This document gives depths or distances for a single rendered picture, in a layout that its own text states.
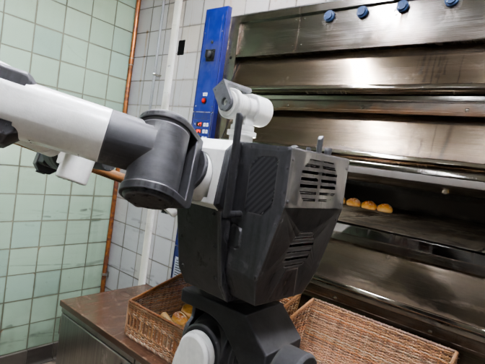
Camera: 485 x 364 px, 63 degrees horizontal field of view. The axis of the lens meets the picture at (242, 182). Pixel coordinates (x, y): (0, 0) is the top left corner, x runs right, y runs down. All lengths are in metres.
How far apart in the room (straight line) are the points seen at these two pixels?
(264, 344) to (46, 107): 0.54
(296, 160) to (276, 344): 0.35
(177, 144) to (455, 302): 1.17
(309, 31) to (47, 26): 1.43
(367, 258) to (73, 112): 1.28
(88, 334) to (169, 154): 1.45
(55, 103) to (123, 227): 2.06
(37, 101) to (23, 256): 1.98
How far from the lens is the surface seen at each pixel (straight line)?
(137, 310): 1.75
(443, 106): 1.59
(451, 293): 1.57
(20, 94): 0.66
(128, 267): 2.65
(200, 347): 0.84
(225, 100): 0.83
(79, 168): 0.89
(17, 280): 2.62
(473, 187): 1.38
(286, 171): 0.65
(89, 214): 2.69
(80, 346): 2.08
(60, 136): 0.65
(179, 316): 1.91
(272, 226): 0.66
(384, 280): 1.62
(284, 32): 1.99
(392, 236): 1.59
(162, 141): 0.65
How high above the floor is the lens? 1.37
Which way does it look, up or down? 3 degrees down
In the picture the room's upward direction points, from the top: 8 degrees clockwise
